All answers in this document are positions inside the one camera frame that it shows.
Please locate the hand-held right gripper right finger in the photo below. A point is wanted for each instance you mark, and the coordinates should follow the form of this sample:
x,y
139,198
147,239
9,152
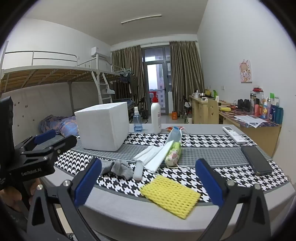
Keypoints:
x,y
209,183

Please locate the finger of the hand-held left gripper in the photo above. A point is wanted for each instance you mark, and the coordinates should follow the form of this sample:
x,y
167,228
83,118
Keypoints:
x,y
45,136
62,143

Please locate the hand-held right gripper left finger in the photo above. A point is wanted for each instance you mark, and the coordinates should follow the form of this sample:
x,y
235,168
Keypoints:
x,y
89,180

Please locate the white foam box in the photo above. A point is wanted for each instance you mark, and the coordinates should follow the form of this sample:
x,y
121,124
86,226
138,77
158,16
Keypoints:
x,y
101,126

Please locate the floral tissue pack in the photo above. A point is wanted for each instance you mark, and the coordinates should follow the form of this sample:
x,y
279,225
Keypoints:
x,y
173,155

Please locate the blue face mask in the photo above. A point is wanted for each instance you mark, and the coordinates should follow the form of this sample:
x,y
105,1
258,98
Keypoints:
x,y
174,136

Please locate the white foam strip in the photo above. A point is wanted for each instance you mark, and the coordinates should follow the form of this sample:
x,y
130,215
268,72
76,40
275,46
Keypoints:
x,y
158,155

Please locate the person's left hand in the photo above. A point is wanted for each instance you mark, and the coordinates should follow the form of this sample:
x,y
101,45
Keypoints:
x,y
12,199

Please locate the blue checked quilt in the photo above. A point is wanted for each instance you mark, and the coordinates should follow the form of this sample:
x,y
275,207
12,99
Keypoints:
x,y
62,124

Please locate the grey sock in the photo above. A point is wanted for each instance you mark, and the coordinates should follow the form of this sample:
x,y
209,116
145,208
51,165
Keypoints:
x,y
120,169

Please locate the houndstooth table cloth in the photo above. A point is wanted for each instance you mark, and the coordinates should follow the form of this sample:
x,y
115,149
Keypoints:
x,y
208,144

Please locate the yellow foam net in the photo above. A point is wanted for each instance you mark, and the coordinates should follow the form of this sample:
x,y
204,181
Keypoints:
x,y
170,198

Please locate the white small tube bottle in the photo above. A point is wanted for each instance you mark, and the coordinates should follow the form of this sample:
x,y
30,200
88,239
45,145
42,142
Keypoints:
x,y
138,171

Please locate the black smartphone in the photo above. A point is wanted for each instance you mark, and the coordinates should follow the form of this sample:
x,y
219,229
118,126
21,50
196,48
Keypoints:
x,y
256,160

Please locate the white remote control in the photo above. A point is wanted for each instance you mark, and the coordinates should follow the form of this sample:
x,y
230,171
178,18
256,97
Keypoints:
x,y
234,134

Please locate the white folded tissue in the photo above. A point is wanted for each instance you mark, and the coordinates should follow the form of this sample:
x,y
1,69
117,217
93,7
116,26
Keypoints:
x,y
144,154

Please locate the red snack packet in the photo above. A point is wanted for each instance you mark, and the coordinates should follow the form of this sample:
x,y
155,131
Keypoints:
x,y
179,127

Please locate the white metal bunk bed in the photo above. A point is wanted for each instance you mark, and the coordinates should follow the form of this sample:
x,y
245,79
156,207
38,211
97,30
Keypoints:
x,y
108,74
34,71

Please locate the white bed ladder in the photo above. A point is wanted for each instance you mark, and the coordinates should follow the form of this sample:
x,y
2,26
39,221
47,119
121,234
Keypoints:
x,y
104,92

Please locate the wooden desk with patterned mat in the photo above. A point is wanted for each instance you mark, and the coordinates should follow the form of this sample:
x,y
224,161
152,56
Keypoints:
x,y
261,136

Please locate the wooden chair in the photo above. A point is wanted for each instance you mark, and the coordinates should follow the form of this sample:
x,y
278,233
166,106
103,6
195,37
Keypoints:
x,y
214,111

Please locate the printed paper sheets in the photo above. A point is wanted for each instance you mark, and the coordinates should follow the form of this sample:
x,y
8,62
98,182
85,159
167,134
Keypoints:
x,y
251,120

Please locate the orange plastic jug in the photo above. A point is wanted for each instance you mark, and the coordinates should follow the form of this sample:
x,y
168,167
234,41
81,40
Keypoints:
x,y
174,115

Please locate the yellow pouch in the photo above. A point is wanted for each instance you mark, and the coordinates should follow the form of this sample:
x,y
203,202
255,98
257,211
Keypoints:
x,y
225,109

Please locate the blue spray bottle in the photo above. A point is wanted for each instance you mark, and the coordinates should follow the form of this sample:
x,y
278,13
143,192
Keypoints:
x,y
138,121

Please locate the white lotion pump bottle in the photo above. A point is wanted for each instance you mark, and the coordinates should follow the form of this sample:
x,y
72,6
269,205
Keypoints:
x,y
155,118

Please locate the black headphones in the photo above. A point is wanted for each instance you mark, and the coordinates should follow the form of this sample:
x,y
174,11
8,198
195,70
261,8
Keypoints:
x,y
244,104

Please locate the metal pot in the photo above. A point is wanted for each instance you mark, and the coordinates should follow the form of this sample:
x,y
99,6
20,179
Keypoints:
x,y
197,94

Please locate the green plastic container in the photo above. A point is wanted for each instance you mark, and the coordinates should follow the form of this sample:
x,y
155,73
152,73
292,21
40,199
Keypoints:
x,y
215,93

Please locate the hanging dark clothes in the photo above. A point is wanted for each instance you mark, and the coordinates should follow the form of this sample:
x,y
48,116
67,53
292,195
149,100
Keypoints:
x,y
126,77

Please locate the row of toiletry bottles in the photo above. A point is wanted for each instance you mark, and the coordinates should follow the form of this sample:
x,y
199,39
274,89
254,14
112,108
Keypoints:
x,y
266,109

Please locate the white air conditioner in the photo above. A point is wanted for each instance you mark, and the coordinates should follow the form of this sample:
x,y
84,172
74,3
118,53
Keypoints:
x,y
99,52

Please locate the brown curtain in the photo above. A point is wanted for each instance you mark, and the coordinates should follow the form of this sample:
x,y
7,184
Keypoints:
x,y
187,69
124,60

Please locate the glass balcony door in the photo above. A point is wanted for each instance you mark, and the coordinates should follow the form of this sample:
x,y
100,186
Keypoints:
x,y
157,74

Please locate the ceiling tube light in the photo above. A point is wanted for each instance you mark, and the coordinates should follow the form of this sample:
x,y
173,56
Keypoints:
x,y
141,19

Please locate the cartoon wall poster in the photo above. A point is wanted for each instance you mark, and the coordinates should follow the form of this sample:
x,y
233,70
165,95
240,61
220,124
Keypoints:
x,y
246,71

